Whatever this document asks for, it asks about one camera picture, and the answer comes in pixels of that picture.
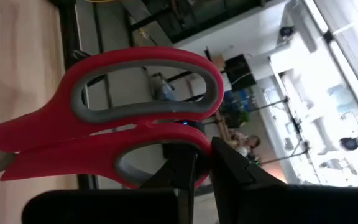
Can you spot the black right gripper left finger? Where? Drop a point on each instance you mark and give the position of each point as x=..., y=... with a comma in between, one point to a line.
x=104, y=208

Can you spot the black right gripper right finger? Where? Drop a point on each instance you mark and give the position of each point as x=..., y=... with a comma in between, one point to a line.
x=275, y=205

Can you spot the person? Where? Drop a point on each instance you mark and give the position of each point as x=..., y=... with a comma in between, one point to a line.
x=250, y=143

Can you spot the green potted plant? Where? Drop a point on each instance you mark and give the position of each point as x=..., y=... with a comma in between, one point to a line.
x=239, y=118

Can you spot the black monitor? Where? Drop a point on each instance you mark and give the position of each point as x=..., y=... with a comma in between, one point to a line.
x=239, y=73

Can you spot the cardboard box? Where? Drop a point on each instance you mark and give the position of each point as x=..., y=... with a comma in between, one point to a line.
x=218, y=62

